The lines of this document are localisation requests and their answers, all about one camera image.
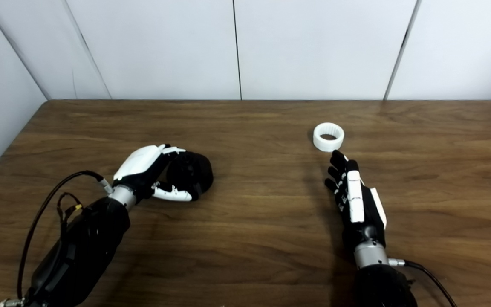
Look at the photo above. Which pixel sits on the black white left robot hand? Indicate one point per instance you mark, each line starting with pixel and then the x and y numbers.
pixel 139 164

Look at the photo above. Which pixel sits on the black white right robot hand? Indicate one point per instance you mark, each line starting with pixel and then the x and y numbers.
pixel 356 200

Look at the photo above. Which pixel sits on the round black plastic part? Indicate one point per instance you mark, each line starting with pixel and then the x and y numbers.
pixel 196 172

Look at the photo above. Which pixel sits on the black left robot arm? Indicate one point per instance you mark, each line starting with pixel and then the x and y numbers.
pixel 83 251

